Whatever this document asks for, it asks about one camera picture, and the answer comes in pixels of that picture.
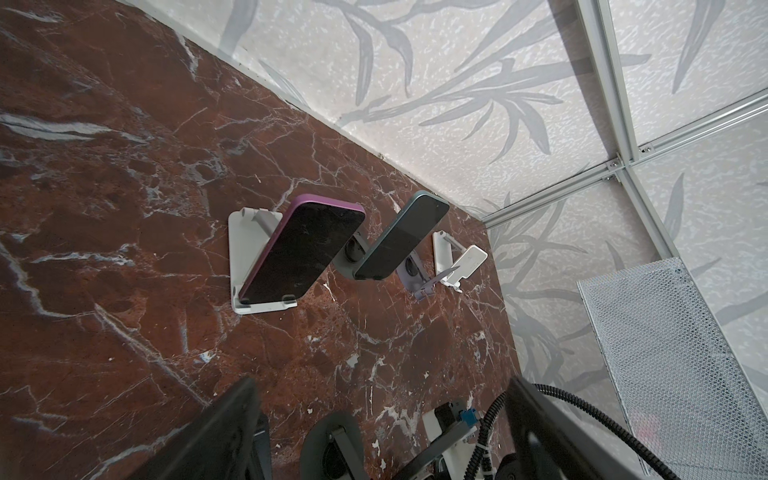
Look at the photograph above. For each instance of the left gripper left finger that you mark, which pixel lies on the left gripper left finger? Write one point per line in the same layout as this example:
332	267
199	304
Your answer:
230	439

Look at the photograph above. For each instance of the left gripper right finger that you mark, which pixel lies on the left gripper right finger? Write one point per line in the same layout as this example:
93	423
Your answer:
551	446

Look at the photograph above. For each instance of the white folding phone stand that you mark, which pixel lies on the white folding phone stand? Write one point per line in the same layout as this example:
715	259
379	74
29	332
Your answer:
453	261

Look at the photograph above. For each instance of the white stand under purple phone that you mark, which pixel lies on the white stand under purple phone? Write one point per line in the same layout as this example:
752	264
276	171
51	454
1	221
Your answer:
249	231

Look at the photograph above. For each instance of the purple phone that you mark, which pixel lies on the purple phone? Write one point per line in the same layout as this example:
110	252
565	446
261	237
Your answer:
313	230

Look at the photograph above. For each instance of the grey round stand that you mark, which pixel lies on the grey round stand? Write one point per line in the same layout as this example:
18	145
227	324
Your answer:
350	256

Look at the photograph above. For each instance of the teal phone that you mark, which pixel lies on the teal phone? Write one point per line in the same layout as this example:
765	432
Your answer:
422	213

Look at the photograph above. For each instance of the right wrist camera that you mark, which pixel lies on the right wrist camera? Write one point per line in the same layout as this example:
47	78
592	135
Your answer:
450	425

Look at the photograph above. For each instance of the white wire mesh basket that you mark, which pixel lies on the white wire mesh basket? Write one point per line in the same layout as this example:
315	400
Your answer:
682	391

